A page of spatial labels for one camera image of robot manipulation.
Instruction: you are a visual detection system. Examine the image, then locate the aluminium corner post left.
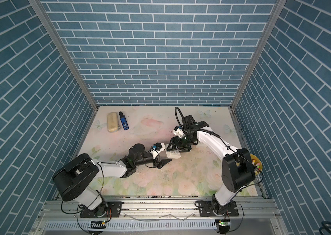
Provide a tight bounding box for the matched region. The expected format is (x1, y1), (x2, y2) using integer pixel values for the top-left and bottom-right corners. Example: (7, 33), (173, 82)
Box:
(28, 0), (98, 111)

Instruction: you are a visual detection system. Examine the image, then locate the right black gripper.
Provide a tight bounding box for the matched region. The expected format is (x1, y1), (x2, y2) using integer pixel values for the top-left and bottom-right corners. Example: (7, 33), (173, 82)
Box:
(167, 135), (196, 152)

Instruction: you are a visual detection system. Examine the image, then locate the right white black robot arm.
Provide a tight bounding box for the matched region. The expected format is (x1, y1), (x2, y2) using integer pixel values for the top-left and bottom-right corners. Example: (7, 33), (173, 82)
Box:
(166, 115), (255, 208)

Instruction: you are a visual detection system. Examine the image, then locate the aluminium corner post right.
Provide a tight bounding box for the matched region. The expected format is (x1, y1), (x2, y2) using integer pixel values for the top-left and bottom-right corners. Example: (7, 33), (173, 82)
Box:
(231, 0), (286, 111)

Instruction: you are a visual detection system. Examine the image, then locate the aluminium corner post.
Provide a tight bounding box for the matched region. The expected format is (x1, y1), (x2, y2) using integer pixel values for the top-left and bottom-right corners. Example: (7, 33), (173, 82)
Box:
(28, 0), (98, 111)
(231, 0), (286, 111)

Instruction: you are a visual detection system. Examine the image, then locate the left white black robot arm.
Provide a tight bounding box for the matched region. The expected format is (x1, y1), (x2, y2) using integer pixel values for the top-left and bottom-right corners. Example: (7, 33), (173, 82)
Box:
(52, 143), (172, 211)

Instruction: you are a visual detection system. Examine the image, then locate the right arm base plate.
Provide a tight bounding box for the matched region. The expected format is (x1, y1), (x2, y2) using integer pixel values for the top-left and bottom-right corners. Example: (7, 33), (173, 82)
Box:
(194, 200), (239, 217)

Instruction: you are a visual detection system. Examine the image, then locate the yellow pen cup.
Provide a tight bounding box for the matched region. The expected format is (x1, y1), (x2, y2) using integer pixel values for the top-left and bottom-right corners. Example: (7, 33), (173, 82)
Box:
(250, 154), (263, 175)

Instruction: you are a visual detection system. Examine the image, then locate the beige zippered pencil case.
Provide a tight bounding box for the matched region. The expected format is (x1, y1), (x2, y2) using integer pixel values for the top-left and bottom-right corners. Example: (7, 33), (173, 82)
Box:
(107, 112), (120, 133)

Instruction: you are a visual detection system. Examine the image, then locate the aluminium front rail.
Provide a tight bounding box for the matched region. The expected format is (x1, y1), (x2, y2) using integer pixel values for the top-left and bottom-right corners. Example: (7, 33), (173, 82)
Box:
(30, 196), (287, 235)

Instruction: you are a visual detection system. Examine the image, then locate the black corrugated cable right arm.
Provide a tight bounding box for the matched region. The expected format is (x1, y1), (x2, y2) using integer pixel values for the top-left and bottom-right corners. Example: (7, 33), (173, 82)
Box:
(174, 106), (188, 131)

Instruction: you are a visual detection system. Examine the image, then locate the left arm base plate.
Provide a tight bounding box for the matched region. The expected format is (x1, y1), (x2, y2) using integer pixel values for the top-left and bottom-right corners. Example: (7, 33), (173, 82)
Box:
(79, 201), (123, 219)

